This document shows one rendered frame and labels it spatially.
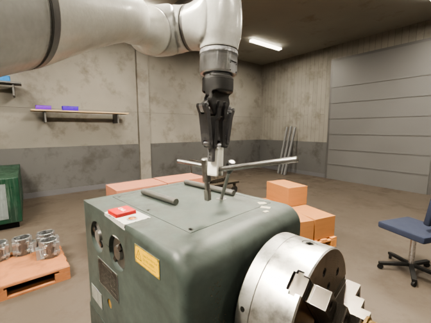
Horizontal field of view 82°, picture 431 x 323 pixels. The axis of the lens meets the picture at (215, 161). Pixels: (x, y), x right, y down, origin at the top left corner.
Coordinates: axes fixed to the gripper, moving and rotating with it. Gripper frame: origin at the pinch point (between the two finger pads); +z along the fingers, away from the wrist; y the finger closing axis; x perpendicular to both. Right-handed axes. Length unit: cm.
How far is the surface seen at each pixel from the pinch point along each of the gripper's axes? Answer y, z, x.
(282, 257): 1.1, 19.4, -18.0
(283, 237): 7.8, 17.9, -15.5
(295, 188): 297, 68, 73
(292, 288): -3.2, 22.8, -21.9
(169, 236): -10.8, 17.0, 4.6
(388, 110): 709, -77, -15
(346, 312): 0.8, 25.9, -30.9
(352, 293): 15.0, 30.0, -30.5
